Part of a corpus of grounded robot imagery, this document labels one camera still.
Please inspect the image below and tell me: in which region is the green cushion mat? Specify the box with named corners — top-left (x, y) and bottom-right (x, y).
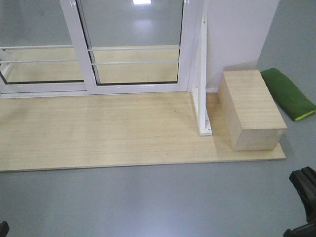
top-left (260, 68), bottom-right (316, 121)

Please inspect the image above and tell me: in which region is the light wooden platform board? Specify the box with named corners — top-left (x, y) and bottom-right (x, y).
top-left (0, 92), bottom-right (285, 171)

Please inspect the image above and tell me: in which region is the white sliding glass door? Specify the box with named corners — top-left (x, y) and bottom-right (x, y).
top-left (60, 0), bottom-right (201, 95)

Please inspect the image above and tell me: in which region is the white triangular support bracket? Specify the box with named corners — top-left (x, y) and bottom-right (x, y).
top-left (192, 15), bottom-right (213, 136)

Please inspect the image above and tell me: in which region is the light wooden box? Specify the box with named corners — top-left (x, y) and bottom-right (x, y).
top-left (217, 70), bottom-right (287, 151)

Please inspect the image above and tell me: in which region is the fixed white glass door panel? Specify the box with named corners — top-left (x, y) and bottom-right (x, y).
top-left (0, 0), bottom-right (85, 93)

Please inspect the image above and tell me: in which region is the white wall panel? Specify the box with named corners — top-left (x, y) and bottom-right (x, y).
top-left (206, 0), bottom-right (279, 93)

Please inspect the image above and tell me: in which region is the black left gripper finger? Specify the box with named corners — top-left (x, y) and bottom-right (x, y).
top-left (0, 221), bottom-right (9, 237)

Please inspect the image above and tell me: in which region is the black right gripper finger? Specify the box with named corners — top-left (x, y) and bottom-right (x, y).
top-left (289, 166), bottom-right (316, 222)
top-left (283, 223), bottom-right (316, 237)

